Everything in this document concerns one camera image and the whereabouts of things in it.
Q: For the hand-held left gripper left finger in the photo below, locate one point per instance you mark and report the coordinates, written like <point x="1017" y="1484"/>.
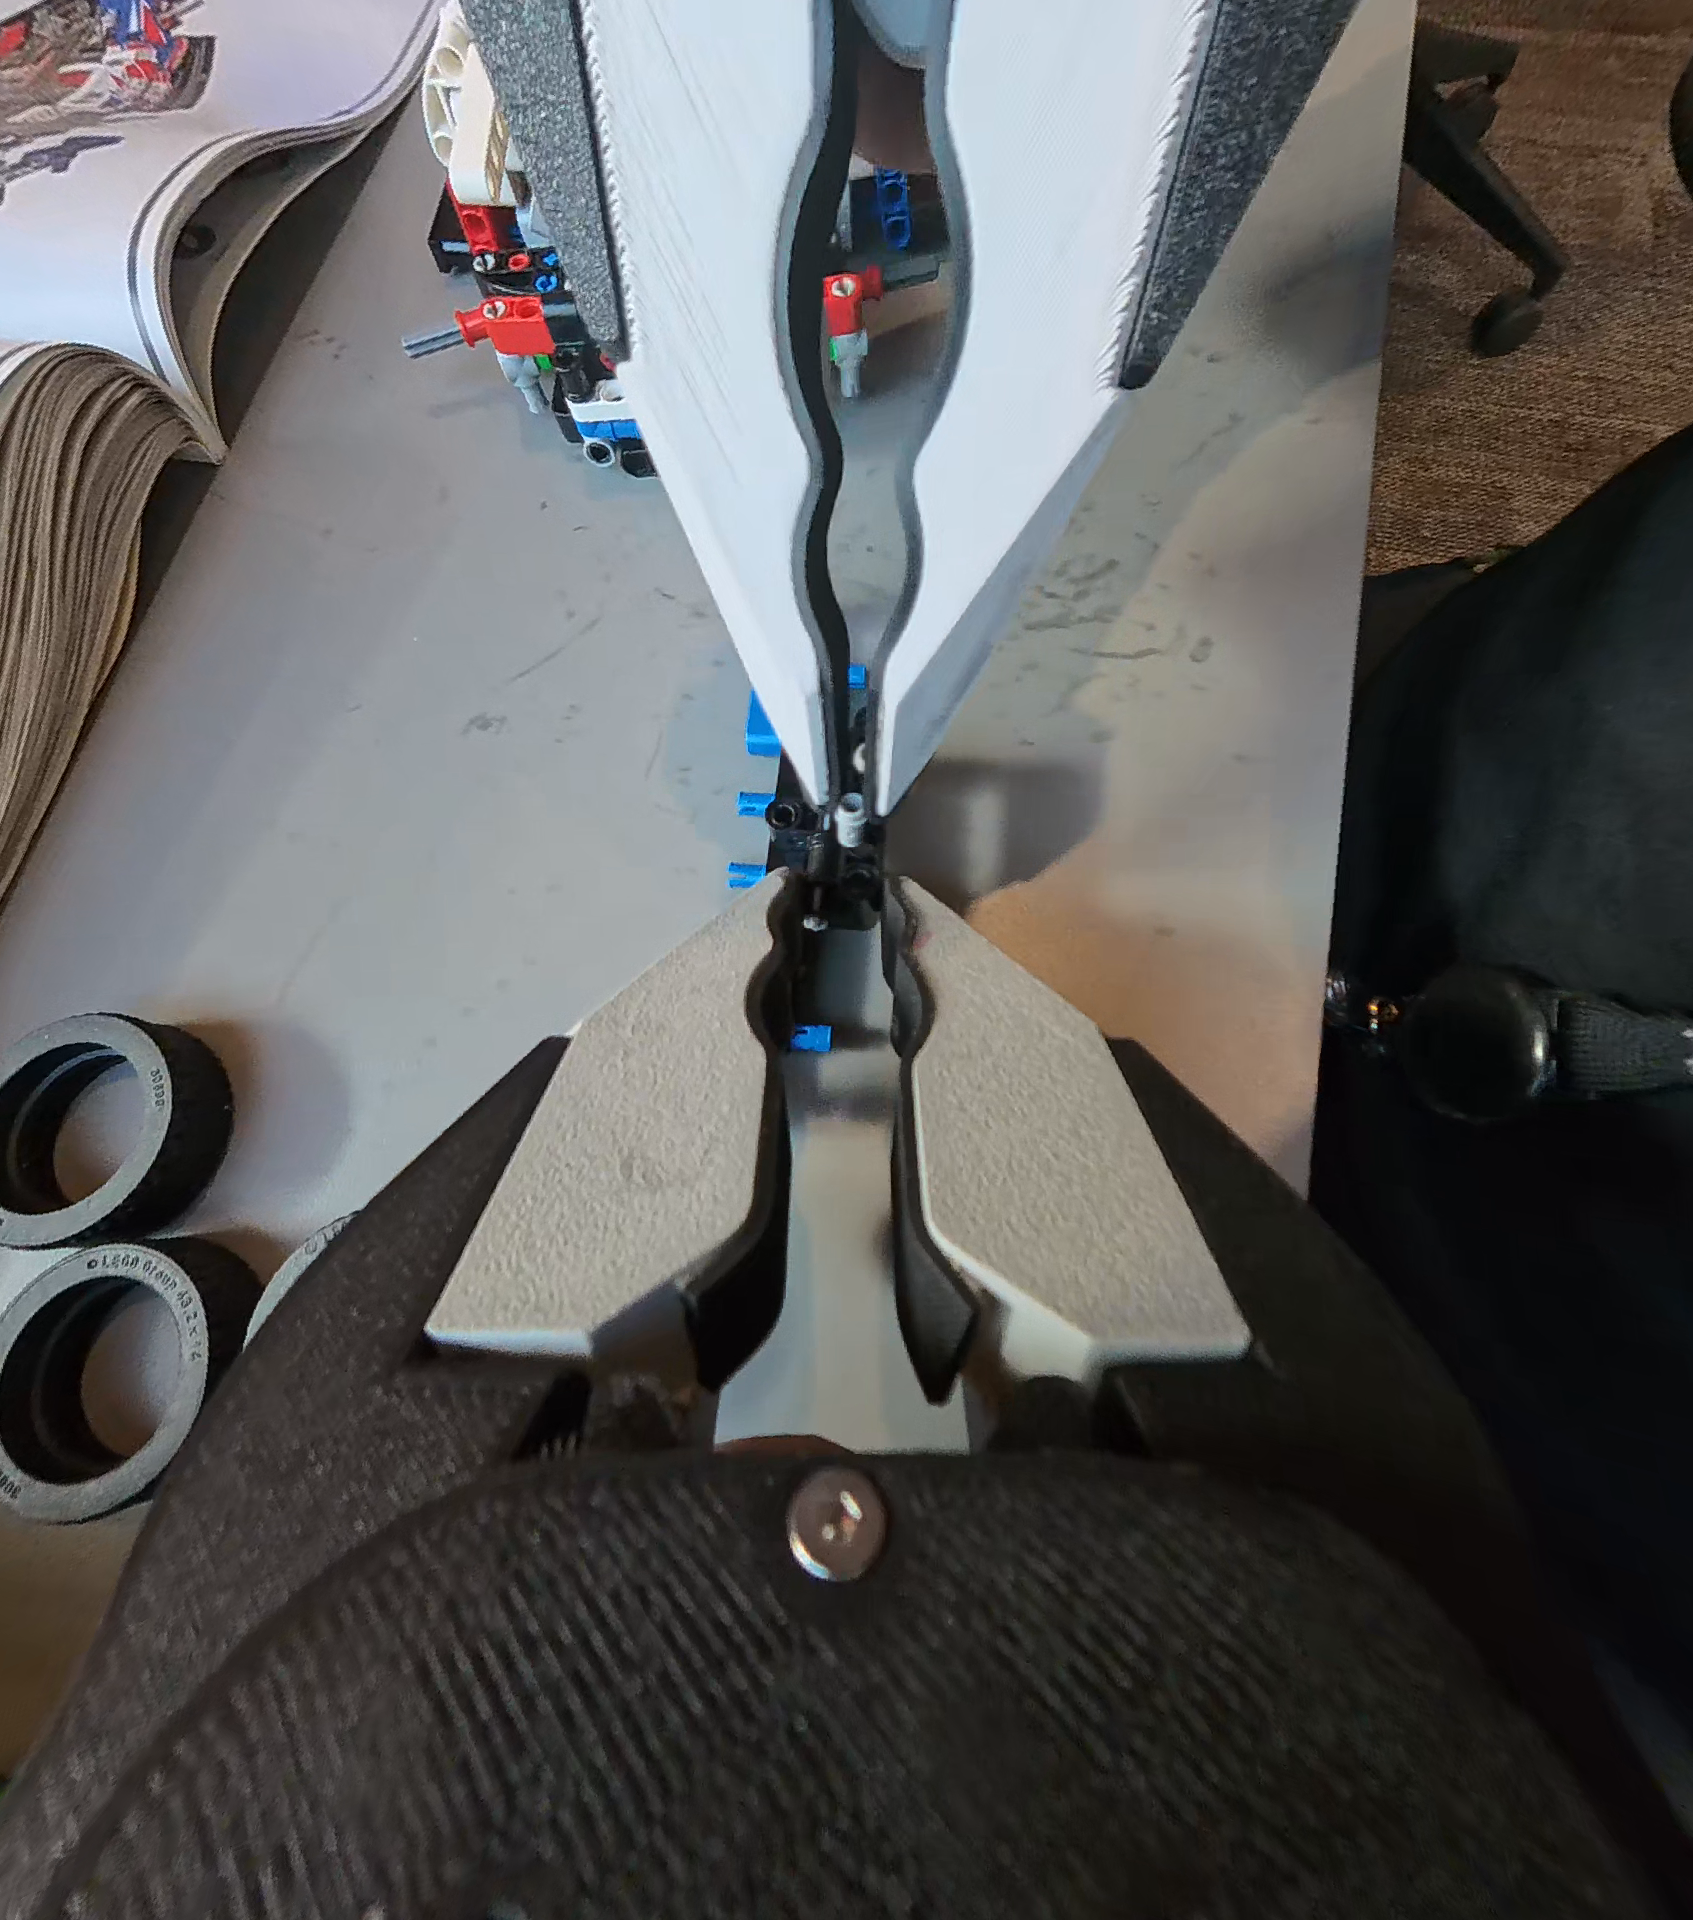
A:
<point x="606" y="1185"/>

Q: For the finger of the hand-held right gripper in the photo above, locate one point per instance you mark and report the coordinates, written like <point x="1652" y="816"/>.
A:
<point x="712" y="300"/>
<point x="1056" y="300"/>

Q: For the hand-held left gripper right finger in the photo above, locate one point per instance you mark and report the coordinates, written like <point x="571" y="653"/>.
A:
<point x="1071" y="1185"/>

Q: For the partly built toy car model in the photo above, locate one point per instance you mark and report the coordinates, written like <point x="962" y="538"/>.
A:
<point x="516" y="254"/>

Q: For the small black red blue assembly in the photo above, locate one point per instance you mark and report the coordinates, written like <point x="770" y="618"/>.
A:
<point x="846" y="885"/>

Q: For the black office chair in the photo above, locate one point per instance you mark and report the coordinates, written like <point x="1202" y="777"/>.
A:
<point x="1480" y="169"/>

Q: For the thick open instruction booklet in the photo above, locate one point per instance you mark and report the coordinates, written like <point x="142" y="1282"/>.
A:
<point x="36" y="600"/>

